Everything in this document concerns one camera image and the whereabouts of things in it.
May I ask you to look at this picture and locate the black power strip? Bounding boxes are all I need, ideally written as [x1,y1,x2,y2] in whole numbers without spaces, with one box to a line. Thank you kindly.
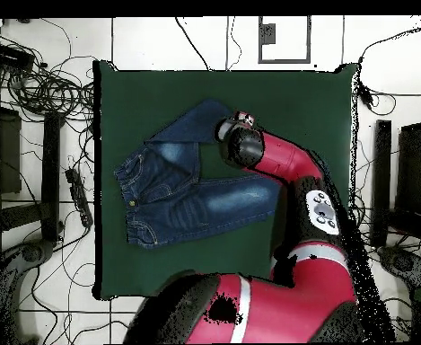
[65,167,95,228]

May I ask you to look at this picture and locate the dark green table cloth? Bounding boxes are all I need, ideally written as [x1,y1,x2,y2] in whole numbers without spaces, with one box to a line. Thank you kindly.
[92,59,358,302]

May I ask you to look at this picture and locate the thin black cable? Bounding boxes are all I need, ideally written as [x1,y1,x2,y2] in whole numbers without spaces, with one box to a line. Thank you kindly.
[224,16,242,71]

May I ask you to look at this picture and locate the black power adapter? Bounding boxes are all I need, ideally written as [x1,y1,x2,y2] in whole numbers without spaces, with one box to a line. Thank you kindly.
[356,84,375,111]

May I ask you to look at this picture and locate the thick black cable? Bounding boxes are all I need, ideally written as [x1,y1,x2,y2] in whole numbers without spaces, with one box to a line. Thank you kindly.
[174,16,211,71]

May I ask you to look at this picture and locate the black table frame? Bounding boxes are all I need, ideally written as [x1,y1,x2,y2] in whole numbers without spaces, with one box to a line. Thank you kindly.
[369,91,421,249]
[0,80,66,245]

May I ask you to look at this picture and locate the grey rectangular floor frame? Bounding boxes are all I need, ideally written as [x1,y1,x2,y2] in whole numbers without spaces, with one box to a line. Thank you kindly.
[257,15,312,65]

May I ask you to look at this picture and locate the black box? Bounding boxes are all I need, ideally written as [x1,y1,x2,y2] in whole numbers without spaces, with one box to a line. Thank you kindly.
[0,41,36,72]

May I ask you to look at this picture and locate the blue denim jeans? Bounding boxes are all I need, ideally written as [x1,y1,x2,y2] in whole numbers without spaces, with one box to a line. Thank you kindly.
[113,99,283,250]

